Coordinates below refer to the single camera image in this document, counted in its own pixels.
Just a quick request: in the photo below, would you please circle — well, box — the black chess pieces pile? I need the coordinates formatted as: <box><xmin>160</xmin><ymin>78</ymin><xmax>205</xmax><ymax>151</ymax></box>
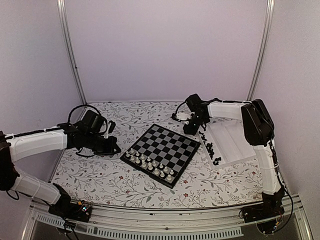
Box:
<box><xmin>198</xmin><ymin>131</ymin><xmax>222</xmax><ymax>166</ymax></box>

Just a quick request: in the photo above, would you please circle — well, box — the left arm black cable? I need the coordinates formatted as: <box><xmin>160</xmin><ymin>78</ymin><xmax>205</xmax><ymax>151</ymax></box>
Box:
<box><xmin>67</xmin><ymin>104</ymin><xmax>106</xmax><ymax>126</ymax></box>

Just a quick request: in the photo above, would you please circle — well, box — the floral patterned table mat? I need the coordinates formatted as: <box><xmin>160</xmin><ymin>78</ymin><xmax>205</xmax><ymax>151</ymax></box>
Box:
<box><xmin>48</xmin><ymin>101</ymin><xmax>288</xmax><ymax>210</ymax></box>

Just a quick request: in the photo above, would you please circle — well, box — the white plastic piece tray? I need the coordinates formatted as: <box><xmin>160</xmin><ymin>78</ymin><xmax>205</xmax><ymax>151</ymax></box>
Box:
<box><xmin>198</xmin><ymin>117</ymin><xmax>257</xmax><ymax>168</ymax></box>

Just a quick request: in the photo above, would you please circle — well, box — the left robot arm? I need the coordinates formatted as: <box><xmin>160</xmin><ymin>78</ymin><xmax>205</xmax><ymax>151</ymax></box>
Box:
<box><xmin>0</xmin><ymin>110</ymin><xmax>121</xmax><ymax>217</ymax></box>

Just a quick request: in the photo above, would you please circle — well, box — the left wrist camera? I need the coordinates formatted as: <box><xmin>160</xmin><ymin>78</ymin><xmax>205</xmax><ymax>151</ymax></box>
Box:
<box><xmin>104</xmin><ymin>120</ymin><xmax>116</xmax><ymax>139</ymax></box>

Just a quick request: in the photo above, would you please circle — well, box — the right aluminium frame post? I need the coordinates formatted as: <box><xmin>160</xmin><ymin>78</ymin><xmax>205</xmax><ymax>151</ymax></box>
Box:
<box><xmin>246</xmin><ymin>0</ymin><xmax>275</xmax><ymax>101</ymax></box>

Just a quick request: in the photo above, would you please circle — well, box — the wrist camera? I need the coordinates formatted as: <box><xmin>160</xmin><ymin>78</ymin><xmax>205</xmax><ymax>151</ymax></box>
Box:
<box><xmin>171</xmin><ymin>112</ymin><xmax>192</xmax><ymax>122</ymax></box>
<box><xmin>104</xmin><ymin>120</ymin><xmax>116</xmax><ymax>139</ymax></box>

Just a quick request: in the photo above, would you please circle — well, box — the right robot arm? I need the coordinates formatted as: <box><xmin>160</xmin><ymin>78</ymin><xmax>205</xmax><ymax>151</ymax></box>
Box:
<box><xmin>179</xmin><ymin>93</ymin><xmax>285</xmax><ymax>218</ymax></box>

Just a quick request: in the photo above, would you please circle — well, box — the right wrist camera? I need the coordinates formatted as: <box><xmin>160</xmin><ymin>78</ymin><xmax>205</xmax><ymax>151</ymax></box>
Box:
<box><xmin>171</xmin><ymin>112</ymin><xmax>192</xmax><ymax>122</ymax></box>

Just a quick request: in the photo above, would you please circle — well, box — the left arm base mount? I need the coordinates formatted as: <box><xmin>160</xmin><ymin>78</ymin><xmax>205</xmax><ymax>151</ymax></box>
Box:
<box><xmin>48</xmin><ymin>198</ymin><xmax>92</xmax><ymax>223</ymax></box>

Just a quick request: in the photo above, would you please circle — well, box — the left aluminium frame post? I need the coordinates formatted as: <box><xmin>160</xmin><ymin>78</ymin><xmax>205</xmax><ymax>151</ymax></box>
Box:
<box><xmin>56</xmin><ymin>0</ymin><xmax>88</xmax><ymax>104</ymax></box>

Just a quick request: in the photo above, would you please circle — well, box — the black and grey chessboard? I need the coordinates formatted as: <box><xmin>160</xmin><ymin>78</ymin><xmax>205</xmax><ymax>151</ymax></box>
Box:
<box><xmin>120</xmin><ymin>124</ymin><xmax>200</xmax><ymax>189</ymax></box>

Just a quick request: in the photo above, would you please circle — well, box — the aluminium frame post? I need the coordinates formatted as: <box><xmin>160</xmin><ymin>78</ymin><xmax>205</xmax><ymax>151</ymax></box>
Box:
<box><xmin>56</xmin><ymin>0</ymin><xmax>88</xmax><ymax>104</ymax></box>
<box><xmin>246</xmin><ymin>0</ymin><xmax>275</xmax><ymax>101</ymax></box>

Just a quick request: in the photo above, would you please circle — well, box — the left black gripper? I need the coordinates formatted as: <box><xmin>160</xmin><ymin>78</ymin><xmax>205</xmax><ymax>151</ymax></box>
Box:
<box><xmin>84</xmin><ymin>132</ymin><xmax>121</xmax><ymax>157</ymax></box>

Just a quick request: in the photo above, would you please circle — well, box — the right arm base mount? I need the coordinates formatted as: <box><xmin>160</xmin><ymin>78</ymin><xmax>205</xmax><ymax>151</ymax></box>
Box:
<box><xmin>238</xmin><ymin>201</ymin><xmax>285</xmax><ymax>235</ymax></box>

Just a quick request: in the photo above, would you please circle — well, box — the aluminium front rail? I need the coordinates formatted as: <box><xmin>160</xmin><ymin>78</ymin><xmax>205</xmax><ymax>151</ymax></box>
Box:
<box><xmin>21</xmin><ymin>195</ymin><xmax>315</xmax><ymax>240</ymax></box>

